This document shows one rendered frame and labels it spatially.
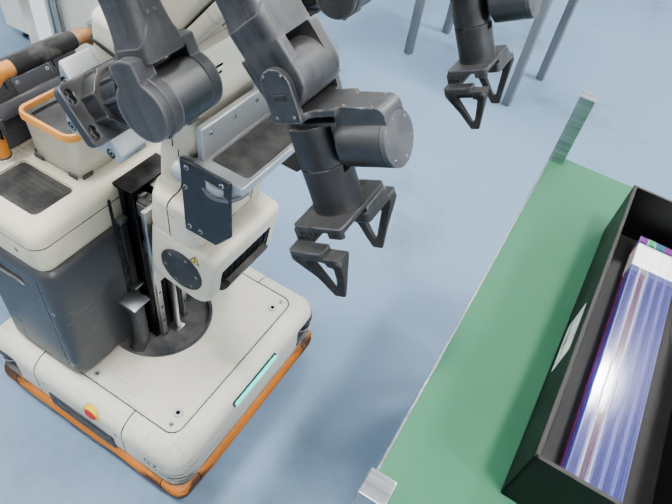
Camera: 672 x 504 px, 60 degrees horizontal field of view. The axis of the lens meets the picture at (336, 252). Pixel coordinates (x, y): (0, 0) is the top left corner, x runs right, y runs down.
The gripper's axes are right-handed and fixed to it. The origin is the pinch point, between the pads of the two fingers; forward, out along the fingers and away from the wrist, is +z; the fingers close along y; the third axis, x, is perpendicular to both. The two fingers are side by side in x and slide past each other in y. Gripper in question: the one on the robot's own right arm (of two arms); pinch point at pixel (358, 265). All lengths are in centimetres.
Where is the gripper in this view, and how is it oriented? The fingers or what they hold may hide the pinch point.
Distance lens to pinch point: 70.8
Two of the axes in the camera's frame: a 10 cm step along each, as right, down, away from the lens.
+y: 5.0, -6.0, 6.2
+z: 2.7, 7.9, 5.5
